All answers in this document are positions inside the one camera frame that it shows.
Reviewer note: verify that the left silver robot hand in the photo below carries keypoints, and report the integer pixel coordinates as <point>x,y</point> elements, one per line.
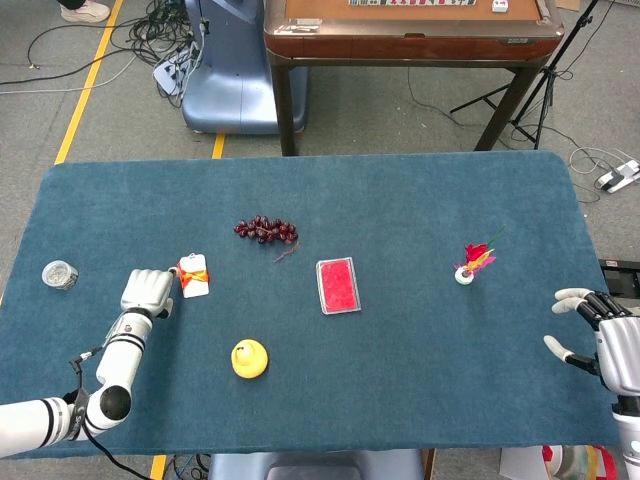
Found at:
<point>147,292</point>

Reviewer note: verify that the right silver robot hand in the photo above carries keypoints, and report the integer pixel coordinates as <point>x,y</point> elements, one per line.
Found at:
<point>620,350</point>

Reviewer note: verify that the white package with orange band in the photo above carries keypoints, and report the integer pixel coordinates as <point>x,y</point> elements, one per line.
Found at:
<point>195,287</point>

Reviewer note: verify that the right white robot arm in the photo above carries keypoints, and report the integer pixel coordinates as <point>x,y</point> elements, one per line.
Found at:
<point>630,440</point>

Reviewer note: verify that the black floor box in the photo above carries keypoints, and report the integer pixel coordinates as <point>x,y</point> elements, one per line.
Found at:
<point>622,280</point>

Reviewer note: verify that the small jar silver lid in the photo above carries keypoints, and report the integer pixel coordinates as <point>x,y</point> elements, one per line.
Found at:
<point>59,275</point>

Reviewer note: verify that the colourful plastic bag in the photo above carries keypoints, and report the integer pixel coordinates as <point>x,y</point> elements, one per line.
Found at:
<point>580,462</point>

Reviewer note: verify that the yellow pear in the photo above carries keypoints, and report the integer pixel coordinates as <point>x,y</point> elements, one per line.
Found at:
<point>250,362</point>

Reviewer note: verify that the dark red grape bunch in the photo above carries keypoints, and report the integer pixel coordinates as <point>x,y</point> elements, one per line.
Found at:
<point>265,230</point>

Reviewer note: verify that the pink yellow feather shuttlecock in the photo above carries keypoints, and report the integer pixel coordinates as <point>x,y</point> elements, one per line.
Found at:
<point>462,276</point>

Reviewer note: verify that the white power strip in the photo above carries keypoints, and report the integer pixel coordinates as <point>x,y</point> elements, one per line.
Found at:
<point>620,175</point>
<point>167,75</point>

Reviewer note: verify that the red card in clear case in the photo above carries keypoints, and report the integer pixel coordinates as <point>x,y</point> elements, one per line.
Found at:
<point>339,286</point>

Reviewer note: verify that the blue table cloth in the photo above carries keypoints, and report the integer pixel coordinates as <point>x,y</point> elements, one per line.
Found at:
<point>400,375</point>

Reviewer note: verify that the blue grey robot body base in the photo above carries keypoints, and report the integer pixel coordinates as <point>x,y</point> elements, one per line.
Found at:
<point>315,467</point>

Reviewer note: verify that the black tripod stand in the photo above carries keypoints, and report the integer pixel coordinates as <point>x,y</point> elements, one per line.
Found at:
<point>549,71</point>

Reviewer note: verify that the person in black trousers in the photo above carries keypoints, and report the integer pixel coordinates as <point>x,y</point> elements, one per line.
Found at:
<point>85,11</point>

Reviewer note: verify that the brown mahjong table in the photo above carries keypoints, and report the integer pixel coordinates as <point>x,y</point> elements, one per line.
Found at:
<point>400,47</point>

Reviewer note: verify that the single white mahjong tile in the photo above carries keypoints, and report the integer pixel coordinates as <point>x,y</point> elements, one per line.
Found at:
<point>500,6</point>

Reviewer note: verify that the row of face-up mahjong tiles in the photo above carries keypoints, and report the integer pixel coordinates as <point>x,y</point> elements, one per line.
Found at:
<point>410,3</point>

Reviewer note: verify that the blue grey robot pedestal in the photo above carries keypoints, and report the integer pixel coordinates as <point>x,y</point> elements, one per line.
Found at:
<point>225,90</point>

